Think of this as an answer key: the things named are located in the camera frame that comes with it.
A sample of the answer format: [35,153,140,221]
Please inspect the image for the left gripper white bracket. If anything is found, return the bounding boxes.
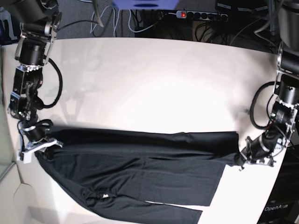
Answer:
[234,137,277,170]

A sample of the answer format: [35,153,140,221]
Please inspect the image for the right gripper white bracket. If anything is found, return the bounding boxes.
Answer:
[17,138,63,162]

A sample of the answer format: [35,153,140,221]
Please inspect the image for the black long-sleeve T-shirt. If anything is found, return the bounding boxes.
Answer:
[35,128,239,224]

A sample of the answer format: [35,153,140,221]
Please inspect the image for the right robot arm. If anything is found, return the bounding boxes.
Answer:
[3,0,63,163]

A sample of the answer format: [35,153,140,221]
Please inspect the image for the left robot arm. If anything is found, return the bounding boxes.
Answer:
[235,0,299,167]

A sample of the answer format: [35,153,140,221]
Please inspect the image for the black OpenArm base unit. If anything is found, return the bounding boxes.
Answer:
[258,145,299,224]

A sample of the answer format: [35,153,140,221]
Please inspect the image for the blue box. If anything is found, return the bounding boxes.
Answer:
[113,0,179,10]

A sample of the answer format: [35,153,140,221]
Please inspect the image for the grey cable bundle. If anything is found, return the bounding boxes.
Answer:
[90,2,164,37]

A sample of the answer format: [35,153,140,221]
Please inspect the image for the white power strip red switch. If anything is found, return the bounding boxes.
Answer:
[174,10,229,22]

